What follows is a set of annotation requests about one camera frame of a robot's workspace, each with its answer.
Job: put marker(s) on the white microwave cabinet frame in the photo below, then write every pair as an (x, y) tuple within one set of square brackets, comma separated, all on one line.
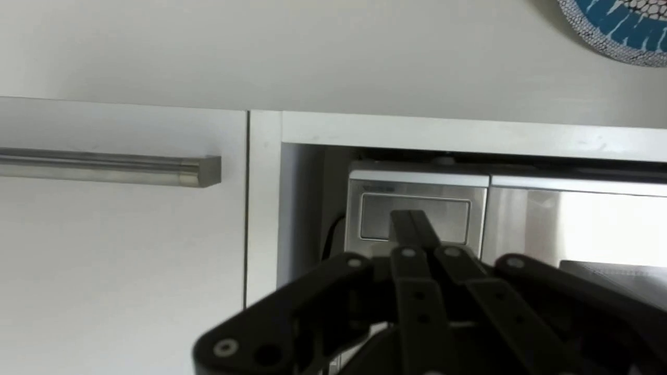
[(450, 131)]

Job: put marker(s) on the narrow white cabinet door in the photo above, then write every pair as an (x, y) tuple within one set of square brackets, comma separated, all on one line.
[(104, 278)]

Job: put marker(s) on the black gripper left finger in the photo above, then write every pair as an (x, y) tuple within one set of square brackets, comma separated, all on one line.
[(333, 312)]

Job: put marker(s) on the blue patterned decorative plate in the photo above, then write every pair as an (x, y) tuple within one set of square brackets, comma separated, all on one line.
[(625, 28)]

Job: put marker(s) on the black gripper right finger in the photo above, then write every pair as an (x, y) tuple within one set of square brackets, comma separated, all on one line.
[(527, 319)]

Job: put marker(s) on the stainless steel microwave body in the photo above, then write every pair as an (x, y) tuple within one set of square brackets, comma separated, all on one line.
[(417, 190)]

